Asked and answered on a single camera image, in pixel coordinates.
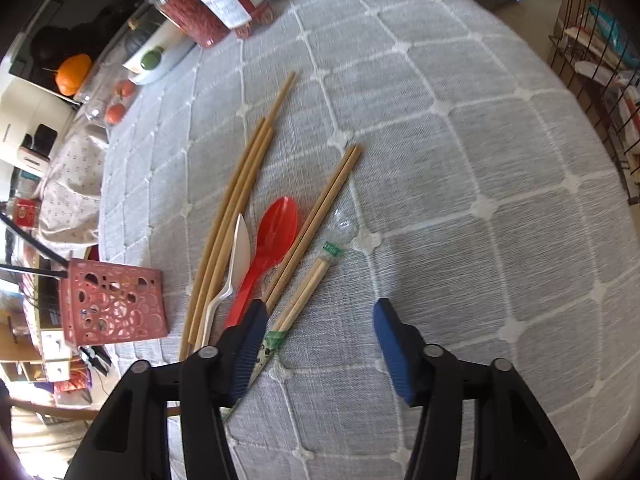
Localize white bowl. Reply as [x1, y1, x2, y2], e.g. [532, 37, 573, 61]
[122, 22, 183, 73]

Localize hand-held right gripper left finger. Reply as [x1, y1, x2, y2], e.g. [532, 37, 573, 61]
[64, 299, 269, 480]

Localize orange pumpkin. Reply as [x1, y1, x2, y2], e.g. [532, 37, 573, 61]
[55, 54, 94, 97]

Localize teal printed packet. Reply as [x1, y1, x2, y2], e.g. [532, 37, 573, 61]
[587, 4, 631, 68]

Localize red plastic spoon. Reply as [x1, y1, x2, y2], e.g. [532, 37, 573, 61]
[223, 196, 301, 332]

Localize wrapped disposable chopsticks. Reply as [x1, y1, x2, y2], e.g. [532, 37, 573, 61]
[220, 215, 351, 421]

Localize black wire rack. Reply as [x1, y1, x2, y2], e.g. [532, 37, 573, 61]
[547, 0, 640, 181]

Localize black tipped chopstick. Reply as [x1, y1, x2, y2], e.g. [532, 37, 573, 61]
[0, 262, 69, 277]
[0, 211, 69, 267]

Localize dark green pumpkin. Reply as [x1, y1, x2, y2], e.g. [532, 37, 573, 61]
[122, 19, 151, 58]

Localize short bamboo chopstick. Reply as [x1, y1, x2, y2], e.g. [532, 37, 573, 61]
[267, 145, 363, 313]
[262, 146, 354, 301]

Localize small green fruit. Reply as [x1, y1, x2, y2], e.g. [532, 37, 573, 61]
[140, 46, 167, 72]

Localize pink perforated utensil holder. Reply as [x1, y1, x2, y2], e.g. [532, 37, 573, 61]
[59, 258, 170, 347]

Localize white shallow dish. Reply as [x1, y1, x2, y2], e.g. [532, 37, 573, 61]
[127, 40, 198, 86]

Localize red floral cloth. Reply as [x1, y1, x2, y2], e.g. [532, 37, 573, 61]
[37, 125, 111, 246]

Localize nut jar with red label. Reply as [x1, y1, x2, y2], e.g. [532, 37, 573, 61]
[10, 197, 43, 231]

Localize white plastic spoon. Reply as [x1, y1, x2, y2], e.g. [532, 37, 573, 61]
[192, 213, 251, 353]

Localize long bamboo chopstick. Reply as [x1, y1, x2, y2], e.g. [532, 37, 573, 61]
[189, 127, 277, 351]
[197, 71, 299, 346]
[179, 117, 267, 361]

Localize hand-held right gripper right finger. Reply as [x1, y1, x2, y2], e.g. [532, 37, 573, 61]
[372, 298, 581, 480]

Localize grey checked tablecloth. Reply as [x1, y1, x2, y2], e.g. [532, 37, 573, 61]
[97, 0, 633, 480]

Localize jar with red white label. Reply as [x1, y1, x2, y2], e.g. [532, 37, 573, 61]
[187, 0, 275, 40]

